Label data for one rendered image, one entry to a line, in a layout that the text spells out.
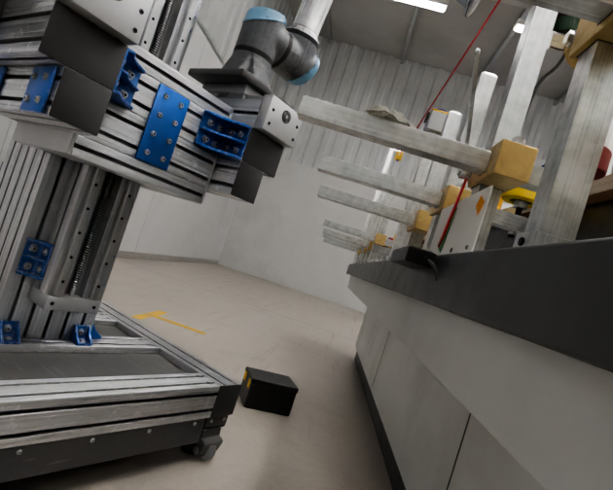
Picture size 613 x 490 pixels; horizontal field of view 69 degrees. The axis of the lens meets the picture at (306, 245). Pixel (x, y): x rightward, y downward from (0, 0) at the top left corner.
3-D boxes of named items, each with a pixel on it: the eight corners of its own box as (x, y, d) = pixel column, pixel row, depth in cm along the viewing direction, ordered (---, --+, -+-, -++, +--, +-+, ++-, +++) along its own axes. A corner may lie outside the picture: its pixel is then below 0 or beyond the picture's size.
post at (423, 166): (386, 262, 143) (429, 130, 145) (384, 262, 148) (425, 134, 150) (400, 266, 143) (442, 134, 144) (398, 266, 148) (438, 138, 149)
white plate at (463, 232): (467, 255, 60) (489, 184, 60) (424, 258, 86) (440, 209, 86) (471, 256, 60) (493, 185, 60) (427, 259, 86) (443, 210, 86)
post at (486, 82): (414, 284, 93) (483, 68, 94) (411, 284, 96) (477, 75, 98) (430, 290, 92) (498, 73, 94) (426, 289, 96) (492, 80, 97)
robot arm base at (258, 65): (206, 74, 126) (217, 41, 126) (241, 99, 138) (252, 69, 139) (243, 75, 117) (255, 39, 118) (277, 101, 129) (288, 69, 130)
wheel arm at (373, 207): (316, 197, 116) (321, 182, 116) (316, 199, 119) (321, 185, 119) (479, 249, 113) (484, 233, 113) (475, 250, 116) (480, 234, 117)
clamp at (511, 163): (492, 172, 61) (503, 137, 61) (462, 189, 74) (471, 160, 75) (532, 185, 61) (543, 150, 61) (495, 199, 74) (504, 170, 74)
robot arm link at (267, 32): (225, 46, 128) (240, 2, 128) (259, 70, 138) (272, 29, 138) (251, 42, 120) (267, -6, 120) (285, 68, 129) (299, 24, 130)
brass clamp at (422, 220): (412, 227, 111) (417, 207, 111) (402, 231, 124) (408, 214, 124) (436, 234, 110) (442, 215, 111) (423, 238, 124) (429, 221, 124)
